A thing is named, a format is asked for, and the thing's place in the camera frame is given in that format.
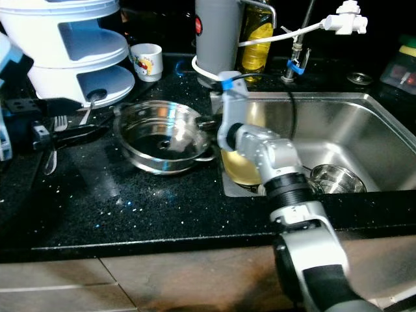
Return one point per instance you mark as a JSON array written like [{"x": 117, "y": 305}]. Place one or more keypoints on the round metal sink cover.
[{"x": 359, "y": 78}]

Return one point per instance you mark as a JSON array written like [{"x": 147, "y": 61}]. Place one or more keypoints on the yellow round plate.
[{"x": 240, "y": 168}]

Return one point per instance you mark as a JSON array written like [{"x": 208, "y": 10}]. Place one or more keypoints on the brown cabinet drawer front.
[
  {"x": 201, "y": 279},
  {"x": 52, "y": 286}
]

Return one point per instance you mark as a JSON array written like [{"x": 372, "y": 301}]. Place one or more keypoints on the grey cylindrical canister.
[{"x": 218, "y": 36}]

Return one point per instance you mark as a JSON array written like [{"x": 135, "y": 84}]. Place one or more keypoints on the stainless steel sink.
[{"x": 364, "y": 143}]

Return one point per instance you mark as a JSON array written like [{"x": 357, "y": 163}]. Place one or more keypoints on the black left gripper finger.
[
  {"x": 81, "y": 131},
  {"x": 75, "y": 143}
]

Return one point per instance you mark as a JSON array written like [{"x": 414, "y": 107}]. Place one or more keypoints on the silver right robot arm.
[{"x": 305, "y": 214}]

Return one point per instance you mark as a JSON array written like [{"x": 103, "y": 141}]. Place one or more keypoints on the yellow cooking oil bottle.
[{"x": 257, "y": 39}]

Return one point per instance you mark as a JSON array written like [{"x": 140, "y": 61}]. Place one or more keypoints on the metal faucet with blue tag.
[{"x": 296, "y": 49}]

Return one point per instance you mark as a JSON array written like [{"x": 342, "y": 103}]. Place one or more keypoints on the stainless steel bowl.
[{"x": 335, "y": 179}]

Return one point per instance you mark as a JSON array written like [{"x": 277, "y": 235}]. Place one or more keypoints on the white tap water filter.
[{"x": 351, "y": 19}]

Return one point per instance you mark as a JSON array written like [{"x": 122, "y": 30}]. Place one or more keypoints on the yellow green sponge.
[{"x": 408, "y": 45}]

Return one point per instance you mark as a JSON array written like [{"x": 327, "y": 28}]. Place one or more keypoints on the white tiered plastic rack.
[{"x": 65, "y": 39}]

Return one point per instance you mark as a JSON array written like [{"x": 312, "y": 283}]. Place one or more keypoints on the white cup with cartoon print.
[{"x": 147, "y": 62}]

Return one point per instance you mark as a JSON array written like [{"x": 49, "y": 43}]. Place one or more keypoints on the dark box with red label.
[{"x": 396, "y": 70}]

